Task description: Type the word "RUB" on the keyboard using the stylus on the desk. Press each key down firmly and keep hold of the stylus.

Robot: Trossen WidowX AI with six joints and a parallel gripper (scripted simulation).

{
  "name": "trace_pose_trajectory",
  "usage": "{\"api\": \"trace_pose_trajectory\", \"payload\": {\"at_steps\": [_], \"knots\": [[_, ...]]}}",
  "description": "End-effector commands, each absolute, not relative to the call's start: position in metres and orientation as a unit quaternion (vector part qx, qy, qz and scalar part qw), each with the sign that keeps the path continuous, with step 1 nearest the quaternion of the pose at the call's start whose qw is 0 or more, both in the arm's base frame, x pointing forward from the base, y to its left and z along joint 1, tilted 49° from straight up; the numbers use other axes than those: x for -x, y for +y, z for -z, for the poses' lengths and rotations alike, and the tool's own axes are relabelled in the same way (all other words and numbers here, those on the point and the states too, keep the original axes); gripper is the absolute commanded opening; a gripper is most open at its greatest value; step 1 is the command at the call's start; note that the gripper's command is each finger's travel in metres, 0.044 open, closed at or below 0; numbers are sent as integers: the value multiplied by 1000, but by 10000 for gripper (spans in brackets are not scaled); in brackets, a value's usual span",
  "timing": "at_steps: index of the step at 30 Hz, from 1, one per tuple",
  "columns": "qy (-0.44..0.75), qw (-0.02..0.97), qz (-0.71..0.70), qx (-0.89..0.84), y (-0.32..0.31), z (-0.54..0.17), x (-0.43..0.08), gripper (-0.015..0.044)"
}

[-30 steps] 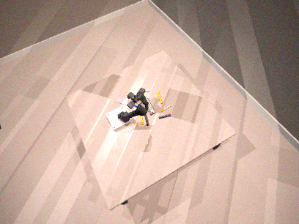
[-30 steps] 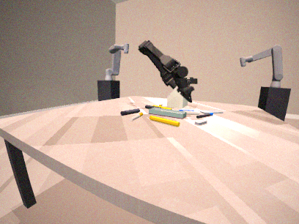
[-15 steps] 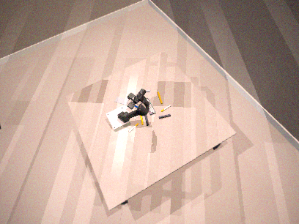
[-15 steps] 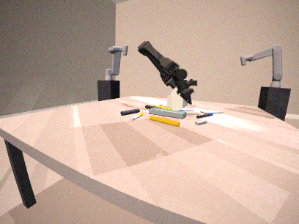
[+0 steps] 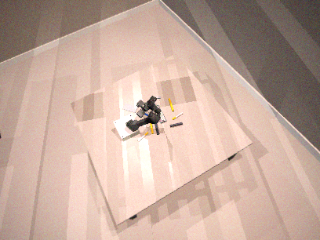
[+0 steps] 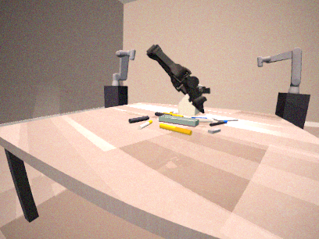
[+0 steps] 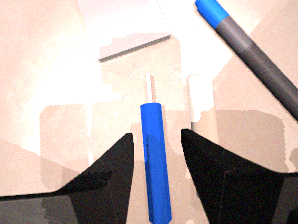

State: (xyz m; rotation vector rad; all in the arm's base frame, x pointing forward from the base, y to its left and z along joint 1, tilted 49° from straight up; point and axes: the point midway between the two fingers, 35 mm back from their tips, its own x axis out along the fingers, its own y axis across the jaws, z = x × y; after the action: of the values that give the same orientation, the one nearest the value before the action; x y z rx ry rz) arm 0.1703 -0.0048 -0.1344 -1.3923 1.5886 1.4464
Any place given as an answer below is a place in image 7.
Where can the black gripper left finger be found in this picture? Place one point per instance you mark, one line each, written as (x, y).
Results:
(98, 195)

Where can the black stylus with blue tip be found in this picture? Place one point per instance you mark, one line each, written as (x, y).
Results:
(250, 54)

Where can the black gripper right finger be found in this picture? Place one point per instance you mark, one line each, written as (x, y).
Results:
(234, 190)

